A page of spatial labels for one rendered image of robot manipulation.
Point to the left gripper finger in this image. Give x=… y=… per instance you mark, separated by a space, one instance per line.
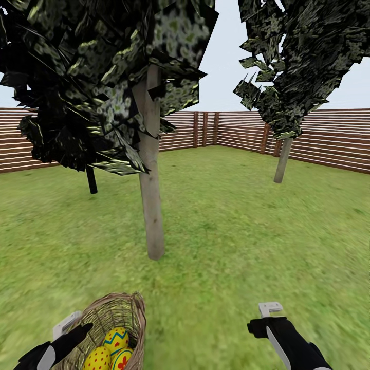
x=87 y=328

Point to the easter egg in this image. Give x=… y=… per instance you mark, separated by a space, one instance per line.
x=98 y=359
x=121 y=358
x=115 y=339

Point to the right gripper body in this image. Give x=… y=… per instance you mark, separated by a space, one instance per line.
x=258 y=326

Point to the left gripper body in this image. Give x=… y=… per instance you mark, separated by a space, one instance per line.
x=72 y=339

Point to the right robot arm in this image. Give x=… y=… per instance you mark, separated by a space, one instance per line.
x=295 y=352

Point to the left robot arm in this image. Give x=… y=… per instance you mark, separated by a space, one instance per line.
x=44 y=357

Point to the wicker basket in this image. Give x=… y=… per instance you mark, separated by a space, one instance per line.
x=135 y=332

